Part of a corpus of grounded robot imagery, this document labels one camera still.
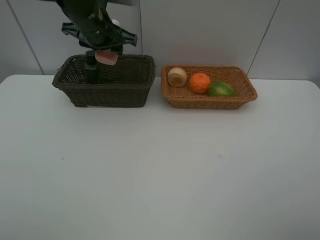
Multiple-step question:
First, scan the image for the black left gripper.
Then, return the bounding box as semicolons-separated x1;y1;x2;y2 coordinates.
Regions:
61;19;138;56

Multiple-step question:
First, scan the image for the tan wicker basket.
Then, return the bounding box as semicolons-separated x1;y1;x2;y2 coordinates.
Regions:
161;64;258;110

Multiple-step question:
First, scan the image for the pink lotion bottle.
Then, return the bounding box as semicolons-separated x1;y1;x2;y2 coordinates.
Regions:
94;18;121;65

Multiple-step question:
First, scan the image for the dark brown wicker basket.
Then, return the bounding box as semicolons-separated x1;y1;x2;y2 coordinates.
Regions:
52;54;156;108

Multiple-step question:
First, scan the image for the round bread bun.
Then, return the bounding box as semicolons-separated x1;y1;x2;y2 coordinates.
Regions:
167;67;187;88

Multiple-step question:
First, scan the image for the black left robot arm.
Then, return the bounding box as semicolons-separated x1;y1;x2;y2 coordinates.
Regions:
54;0;138;55

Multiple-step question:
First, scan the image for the orange tangerine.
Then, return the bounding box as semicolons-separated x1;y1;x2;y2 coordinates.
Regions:
189;72;211;94

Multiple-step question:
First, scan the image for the dark green pump bottle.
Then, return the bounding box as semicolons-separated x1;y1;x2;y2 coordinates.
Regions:
85;50;99;85

